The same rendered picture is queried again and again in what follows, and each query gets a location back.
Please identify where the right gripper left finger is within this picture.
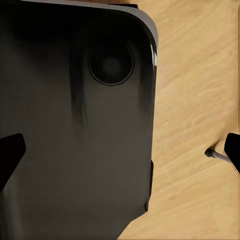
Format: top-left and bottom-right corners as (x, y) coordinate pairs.
(0, 133), (26, 193)

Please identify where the camera tripod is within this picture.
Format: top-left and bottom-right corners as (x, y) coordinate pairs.
(205, 148), (233, 164)

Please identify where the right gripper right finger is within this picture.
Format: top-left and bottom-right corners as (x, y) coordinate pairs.
(224, 133), (240, 173)

